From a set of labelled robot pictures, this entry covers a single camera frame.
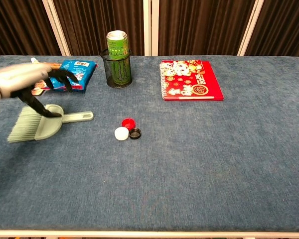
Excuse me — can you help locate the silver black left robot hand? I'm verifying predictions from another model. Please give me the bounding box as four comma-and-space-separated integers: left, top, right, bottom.
0, 62, 79, 118

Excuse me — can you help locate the long pale green plastic stick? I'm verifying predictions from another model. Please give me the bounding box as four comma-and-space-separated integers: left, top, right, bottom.
6, 104, 94, 144

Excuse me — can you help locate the white bottle cap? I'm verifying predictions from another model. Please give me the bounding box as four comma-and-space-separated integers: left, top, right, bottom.
114, 126, 130, 141

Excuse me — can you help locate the red bottle cap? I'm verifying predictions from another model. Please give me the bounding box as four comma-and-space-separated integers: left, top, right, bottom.
121, 118, 137, 130

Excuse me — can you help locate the black bottle cap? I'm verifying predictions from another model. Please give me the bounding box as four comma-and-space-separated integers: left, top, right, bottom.
128, 127, 142, 140

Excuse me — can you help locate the orange spouted drink pouch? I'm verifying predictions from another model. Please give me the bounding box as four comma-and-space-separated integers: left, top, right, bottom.
30, 57, 62, 97

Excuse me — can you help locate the blue snack packet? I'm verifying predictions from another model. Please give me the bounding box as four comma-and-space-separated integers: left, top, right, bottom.
43, 60, 98, 92

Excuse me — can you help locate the black mesh pen holder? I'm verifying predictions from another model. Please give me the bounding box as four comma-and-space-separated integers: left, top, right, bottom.
100, 47, 133, 89

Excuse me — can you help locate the green drink can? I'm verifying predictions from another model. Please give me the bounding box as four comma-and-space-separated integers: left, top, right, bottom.
106, 30, 130, 84

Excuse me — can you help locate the dark brown pleated curtain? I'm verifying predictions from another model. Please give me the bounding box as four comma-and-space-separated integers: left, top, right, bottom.
0, 0, 299, 59

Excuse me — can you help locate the red spiral calendar notebook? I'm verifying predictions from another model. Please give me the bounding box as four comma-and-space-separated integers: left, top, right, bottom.
159, 59, 224, 102

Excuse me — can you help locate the blue tablecloth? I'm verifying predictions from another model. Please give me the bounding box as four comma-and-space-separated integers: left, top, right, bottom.
0, 55, 299, 233

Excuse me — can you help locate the white screen frame post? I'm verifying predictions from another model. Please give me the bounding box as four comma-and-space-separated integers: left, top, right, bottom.
143, 0, 160, 56
41, 0, 71, 56
237, 0, 265, 56

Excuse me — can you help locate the white table frame edge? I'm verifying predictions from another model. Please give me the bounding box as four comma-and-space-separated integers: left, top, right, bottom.
0, 230, 299, 239

